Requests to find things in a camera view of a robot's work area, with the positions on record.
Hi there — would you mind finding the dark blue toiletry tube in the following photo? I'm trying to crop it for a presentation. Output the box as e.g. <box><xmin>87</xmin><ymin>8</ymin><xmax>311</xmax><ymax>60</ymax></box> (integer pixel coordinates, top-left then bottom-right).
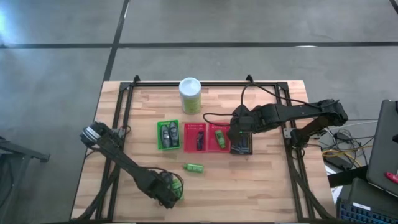
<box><xmin>195</xmin><ymin>131</ymin><xmax>205</xmax><ymax>152</ymax></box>

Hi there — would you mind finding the black bar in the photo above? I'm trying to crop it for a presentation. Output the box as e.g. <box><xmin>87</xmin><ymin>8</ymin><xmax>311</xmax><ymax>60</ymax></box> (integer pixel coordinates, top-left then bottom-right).
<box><xmin>326</xmin><ymin>164</ymin><xmax>369</xmax><ymax>189</ymax></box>

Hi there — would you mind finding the black floor cable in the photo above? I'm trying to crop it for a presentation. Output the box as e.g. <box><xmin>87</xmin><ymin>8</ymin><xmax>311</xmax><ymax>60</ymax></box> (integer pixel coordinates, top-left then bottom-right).
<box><xmin>318</xmin><ymin>119</ymin><xmax>379</xmax><ymax>169</ymax></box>

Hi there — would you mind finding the black plastic basket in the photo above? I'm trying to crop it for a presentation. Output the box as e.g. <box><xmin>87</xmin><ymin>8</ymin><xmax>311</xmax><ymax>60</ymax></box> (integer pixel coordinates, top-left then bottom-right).
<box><xmin>229</xmin><ymin>132</ymin><xmax>253</xmax><ymax>156</ymax></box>

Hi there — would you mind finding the black metal stand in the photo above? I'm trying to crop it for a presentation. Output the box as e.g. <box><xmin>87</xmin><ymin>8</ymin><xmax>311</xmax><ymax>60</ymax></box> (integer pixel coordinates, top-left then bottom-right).
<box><xmin>0</xmin><ymin>136</ymin><xmax>51</xmax><ymax>224</ymax></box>

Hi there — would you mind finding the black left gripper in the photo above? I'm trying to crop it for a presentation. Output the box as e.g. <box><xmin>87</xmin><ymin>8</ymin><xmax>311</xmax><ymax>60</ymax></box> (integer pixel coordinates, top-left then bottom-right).
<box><xmin>149</xmin><ymin>171</ymin><xmax>178</xmax><ymax>210</ymax></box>

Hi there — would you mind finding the dark grey case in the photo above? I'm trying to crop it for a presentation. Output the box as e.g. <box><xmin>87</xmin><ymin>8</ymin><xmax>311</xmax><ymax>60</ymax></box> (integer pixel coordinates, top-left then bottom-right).
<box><xmin>347</xmin><ymin>177</ymin><xmax>398</xmax><ymax>212</ymax></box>

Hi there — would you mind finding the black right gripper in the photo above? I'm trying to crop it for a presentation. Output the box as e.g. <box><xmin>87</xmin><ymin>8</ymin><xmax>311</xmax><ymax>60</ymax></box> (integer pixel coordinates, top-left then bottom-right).
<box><xmin>226</xmin><ymin>104</ymin><xmax>265</xmax><ymax>141</ymax></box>

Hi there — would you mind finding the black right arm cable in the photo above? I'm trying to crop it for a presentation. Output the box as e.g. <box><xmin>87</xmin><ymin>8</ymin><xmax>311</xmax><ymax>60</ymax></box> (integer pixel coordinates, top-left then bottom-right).
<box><xmin>202</xmin><ymin>82</ymin><xmax>315</xmax><ymax>125</ymax></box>

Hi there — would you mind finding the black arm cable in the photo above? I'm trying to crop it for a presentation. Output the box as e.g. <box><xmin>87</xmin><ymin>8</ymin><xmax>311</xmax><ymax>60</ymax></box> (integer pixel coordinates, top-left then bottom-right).
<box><xmin>152</xmin><ymin>167</ymin><xmax>185</xmax><ymax>200</ymax></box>
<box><xmin>202</xmin><ymin>82</ymin><xmax>315</xmax><ymax>125</ymax></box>

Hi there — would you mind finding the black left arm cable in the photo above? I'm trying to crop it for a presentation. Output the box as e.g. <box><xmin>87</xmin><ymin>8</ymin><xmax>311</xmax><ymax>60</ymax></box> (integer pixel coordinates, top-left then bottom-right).
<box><xmin>152</xmin><ymin>167</ymin><xmax>185</xmax><ymax>200</ymax></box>

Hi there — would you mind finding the white paper sheet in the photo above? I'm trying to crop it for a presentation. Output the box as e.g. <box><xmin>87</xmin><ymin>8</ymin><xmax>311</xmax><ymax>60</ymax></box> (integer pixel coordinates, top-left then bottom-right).
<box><xmin>323</xmin><ymin>164</ymin><xmax>342</xmax><ymax>203</ymax></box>

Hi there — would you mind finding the black power brick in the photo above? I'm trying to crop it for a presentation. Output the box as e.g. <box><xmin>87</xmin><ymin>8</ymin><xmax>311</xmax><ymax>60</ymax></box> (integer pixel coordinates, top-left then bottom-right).
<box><xmin>325</xmin><ymin>154</ymin><xmax>354</xmax><ymax>171</ymax></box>

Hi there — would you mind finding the white cable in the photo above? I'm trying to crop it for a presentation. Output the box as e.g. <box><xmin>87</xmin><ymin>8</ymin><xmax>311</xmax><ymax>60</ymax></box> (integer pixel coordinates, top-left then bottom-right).
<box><xmin>326</xmin><ymin>119</ymin><xmax>379</xmax><ymax>131</ymax></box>

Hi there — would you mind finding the black metal table frame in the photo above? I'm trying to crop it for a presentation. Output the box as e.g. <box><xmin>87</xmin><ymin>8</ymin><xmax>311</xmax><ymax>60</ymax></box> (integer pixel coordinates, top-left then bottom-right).
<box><xmin>70</xmin><ymin>74</ymin><xmax>338</xmax><ymax>223</ymax></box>

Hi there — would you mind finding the green plastic basket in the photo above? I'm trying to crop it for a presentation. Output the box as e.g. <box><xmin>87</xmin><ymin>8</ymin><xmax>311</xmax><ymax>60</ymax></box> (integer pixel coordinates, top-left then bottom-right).
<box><xmin>156</xmin><ymin>119</ymin><xmax>182</xmax><ymax>151</ymax></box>

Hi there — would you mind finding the green Pert shampoo bottle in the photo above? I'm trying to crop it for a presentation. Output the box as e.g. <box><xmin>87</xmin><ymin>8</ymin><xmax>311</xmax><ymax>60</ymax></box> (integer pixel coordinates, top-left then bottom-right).
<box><xmin>215</xmin><ymin>129</ymin><xmax>227</xmax><ymax>149</ymax></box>
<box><xmin>172</xmin><ymin>179</ymin><xmax>185</xmax><ymax>202</ymax></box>
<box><xmin>183</xmin><ymin>162</ymin><xmax>205</xmax><ymax>174</ymax></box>

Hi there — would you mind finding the red handheld object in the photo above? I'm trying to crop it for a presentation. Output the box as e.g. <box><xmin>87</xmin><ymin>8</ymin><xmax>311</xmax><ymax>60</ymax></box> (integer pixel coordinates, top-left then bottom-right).
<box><xmin>384</xmin><ymin>171</ymin><xmax>398</xmax><ymax>184</ymax></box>

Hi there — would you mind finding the grey laptop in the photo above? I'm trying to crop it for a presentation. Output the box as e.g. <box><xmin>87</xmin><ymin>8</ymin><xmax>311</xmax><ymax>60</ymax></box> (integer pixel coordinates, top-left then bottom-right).
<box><xmin>366</xmin><ymin>99</ymin><xmax>398</xmax><ymax>197</ymax></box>

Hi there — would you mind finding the yellow cable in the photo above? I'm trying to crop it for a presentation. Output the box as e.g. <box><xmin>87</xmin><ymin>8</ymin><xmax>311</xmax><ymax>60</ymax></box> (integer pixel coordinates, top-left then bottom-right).
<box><xmin>322</xmin><ymin>149</ymin><xmax>363</xmax><ymax>167</ymax></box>

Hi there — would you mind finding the black device with blue lights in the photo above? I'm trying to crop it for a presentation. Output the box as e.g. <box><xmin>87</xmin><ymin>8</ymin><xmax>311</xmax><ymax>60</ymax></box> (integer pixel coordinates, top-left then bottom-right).
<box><xmin>336</xmin><ymin>197</ymin><xmax>398</xmax><ymax>224</ymax></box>

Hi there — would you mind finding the red plastic basket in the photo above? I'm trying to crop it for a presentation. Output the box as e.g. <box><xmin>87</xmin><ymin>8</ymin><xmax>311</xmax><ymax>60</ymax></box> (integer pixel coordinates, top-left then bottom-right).
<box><xmin>207</xmin><ymin>122</ymin><xmax>231</xmax><ymax>153</ymax></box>
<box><xmin>182</xmin><ymin>123</ymin><xmax>207</xmax><ymax>154</ymax></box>

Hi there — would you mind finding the white-lidded green wipes canister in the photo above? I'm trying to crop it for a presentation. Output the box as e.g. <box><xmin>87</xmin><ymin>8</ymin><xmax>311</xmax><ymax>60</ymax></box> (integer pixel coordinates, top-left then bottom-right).
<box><xmin>178</xmin><ymin>77</ymin><xmax>202</xmax><ymax>115</ymax></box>

